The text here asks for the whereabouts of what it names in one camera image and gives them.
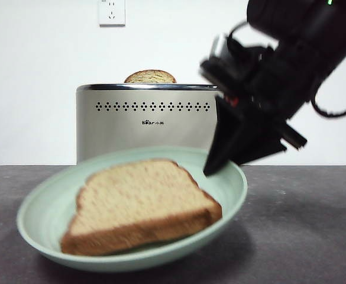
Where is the small toasted bread slice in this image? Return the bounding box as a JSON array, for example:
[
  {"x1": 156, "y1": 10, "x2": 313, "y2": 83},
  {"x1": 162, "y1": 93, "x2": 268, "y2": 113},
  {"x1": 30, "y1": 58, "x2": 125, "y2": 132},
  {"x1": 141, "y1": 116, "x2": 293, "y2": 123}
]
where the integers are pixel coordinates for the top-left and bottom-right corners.
[{"x1": 124, "y1": 70, "x2": 177, "y2": 84}]

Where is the white wall power outlet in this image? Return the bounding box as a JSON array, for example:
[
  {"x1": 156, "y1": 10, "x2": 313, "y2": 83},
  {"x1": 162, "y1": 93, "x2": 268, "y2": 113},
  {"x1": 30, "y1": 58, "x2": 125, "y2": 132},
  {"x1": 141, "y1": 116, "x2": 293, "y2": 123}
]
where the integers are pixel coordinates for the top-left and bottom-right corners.
[{"x1": 99, "y1": 0, "x2": 126, "y2": 27}]

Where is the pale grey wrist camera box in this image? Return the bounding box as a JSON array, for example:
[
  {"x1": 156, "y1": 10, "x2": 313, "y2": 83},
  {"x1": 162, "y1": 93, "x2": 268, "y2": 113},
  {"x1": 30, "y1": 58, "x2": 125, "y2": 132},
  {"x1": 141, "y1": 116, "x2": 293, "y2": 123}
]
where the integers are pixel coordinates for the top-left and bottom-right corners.
[{"x1": 208, "y1": 33, "x2": 230, "y2": 60}]

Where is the pale green round plate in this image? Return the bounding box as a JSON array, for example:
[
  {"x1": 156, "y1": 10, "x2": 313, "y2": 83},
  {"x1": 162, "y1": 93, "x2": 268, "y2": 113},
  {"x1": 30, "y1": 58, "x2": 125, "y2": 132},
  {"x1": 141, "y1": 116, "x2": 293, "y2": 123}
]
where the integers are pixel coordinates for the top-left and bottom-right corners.
[{"x1": 16, "y1": 147, "x2": 248, "y2": 273}]

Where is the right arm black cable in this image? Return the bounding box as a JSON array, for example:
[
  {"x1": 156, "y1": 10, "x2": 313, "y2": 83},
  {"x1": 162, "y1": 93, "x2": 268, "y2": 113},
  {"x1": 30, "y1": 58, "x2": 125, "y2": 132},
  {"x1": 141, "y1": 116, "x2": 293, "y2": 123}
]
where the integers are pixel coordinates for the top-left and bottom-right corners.
[{"x1": 310, "y1": 85, "x2": 346, "y2": 118}]

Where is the cream toaster with chrome top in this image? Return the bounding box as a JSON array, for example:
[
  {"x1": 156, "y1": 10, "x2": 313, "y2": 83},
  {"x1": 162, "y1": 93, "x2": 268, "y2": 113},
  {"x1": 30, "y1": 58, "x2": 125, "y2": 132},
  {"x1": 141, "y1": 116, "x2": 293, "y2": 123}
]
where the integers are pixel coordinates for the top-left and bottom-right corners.
[{"x1": 75, "y1": 83, "x2": 225, "y2": 167}]

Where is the large toasted bread slice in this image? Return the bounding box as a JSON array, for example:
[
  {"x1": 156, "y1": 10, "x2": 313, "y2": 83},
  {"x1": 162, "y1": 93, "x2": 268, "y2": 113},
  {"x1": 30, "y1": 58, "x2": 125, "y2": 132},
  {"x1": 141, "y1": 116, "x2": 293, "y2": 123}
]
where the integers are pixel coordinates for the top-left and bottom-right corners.
[{"x1": 60, "y1": 159, "x2": 223, "y2": 257}]

